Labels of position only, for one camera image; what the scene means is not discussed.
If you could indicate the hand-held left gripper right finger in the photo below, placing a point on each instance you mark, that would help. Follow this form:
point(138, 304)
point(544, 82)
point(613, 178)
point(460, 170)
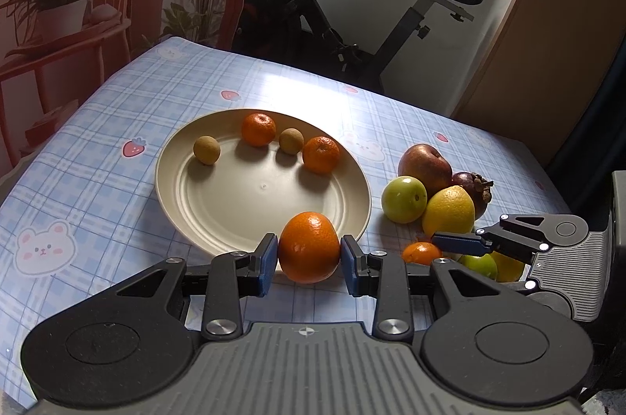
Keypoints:
point(349, 266)

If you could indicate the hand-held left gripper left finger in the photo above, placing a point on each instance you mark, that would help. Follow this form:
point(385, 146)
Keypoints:
point(268, 261)

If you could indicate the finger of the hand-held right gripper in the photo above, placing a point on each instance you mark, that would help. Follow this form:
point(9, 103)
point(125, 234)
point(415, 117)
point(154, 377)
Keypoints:
point(455, 243)

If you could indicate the yellow lemon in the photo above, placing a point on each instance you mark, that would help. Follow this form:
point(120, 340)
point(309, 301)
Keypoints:
point(449, 212)
point(508, 271)

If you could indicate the green apple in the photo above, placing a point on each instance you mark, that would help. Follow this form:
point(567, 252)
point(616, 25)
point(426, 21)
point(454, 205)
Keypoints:
point(479, 266)
point(403, 200)

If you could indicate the orange tangerine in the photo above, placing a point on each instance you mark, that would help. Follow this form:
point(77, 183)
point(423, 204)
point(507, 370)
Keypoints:
point(309, 248)
point(419, 252)
point(258, 129)
point(321, 154)

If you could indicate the cream round plate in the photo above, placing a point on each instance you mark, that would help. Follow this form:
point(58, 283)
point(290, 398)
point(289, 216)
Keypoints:
point(244, 209)

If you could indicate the brown longan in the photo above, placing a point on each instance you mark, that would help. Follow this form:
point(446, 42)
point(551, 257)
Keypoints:
point(291, 140)
point(206, 149)

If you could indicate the dark purple mangosteen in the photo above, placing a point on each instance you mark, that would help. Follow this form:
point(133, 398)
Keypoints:
point(477, 190)

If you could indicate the red apple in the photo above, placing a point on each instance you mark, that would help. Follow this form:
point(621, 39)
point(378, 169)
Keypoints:
point(423, 165)

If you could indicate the dark blue curtain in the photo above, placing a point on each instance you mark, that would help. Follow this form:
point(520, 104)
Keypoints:
point(601, 126)

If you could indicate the light wooden cabinet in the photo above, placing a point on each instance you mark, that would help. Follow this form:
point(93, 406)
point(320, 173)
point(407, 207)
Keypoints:
point(538, 53)

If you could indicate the blue checked tablecloth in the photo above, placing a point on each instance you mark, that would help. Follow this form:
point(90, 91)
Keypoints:
point(98, 102)

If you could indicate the black exercise bike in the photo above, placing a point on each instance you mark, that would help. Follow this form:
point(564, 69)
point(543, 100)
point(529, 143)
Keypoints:
point(279, 4)

